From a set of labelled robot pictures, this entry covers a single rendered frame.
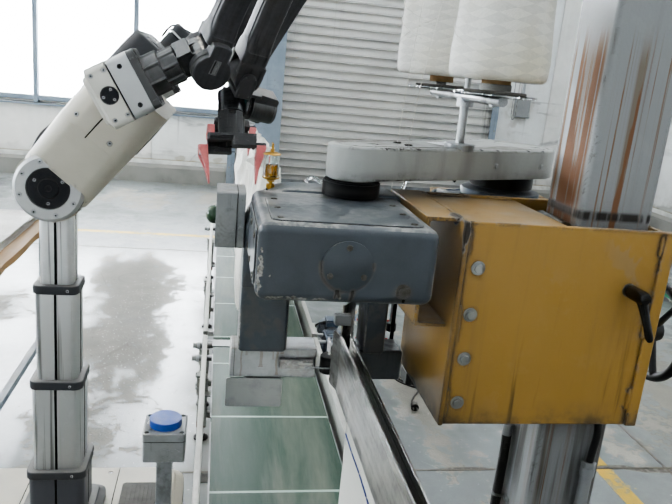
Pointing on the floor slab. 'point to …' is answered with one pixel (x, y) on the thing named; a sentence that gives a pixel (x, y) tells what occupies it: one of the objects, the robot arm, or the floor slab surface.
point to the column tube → (600, 189)
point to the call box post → (163, 482)
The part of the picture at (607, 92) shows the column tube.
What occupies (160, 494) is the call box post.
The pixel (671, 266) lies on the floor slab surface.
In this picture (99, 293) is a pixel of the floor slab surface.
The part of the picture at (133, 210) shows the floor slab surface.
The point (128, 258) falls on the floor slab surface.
